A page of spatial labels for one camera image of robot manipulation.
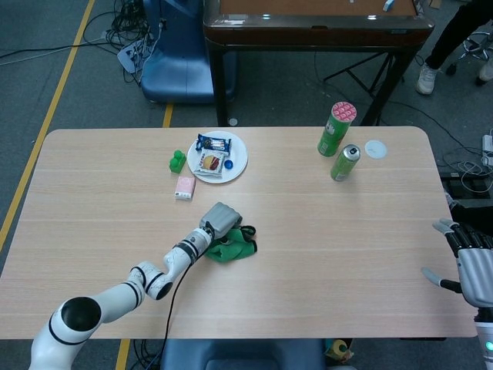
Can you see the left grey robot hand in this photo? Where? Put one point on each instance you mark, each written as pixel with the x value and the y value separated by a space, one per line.
pixel 223 217

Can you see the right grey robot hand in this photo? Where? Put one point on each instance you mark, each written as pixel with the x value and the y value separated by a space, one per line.
pixel 475 273

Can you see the green microfibre cloth black trim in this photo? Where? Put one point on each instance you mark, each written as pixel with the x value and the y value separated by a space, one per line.
pixel 231 250

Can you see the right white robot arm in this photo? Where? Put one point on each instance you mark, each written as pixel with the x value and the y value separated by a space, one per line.
pixel 485 335

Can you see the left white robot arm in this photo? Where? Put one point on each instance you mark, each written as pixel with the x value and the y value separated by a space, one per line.
pixel 115 293

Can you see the pink tissue pack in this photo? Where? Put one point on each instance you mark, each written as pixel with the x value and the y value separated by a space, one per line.
pixel 185 188

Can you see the blue bottle cap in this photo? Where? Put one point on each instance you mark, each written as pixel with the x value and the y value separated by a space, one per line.
pixel 229 164

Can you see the white snack packet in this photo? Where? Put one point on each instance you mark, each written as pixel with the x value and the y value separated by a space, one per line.
pixel 210 163

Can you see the white round plate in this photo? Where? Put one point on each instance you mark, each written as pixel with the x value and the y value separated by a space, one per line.
pixel 239 152

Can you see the green toy building block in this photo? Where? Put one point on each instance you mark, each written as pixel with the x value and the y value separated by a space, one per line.
pixel 177 162

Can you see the blue cookie packet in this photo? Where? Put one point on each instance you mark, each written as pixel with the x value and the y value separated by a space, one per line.
pixel 213 142

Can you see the white power strip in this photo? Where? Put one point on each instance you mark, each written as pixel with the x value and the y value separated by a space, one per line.
pixel 488 150

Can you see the green drink can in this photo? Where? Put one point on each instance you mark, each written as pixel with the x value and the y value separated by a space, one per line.
pixel 344 165

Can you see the green chips tube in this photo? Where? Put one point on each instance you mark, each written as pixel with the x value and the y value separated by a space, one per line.
pixel 333 135

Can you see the blue robot torso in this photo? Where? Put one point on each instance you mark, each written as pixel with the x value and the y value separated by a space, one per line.
pixel 250 354

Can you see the blue chair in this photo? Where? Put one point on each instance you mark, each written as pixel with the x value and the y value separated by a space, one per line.
pixel 177 73

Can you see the white round grommet cover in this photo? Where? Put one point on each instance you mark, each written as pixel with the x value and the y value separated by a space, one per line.
pixel 375 149

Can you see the dark wooden mahjong table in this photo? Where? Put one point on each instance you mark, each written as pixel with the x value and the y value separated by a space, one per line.
pixel 308 34

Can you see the chrome office chair base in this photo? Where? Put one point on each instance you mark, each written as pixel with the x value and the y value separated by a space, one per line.
pixel 473 45

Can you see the person in black trousers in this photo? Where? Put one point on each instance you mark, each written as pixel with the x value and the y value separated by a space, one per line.
pixel 450 34

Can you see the blue white mahjong tile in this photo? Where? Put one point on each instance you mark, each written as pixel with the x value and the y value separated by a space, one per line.
pixel 389 4

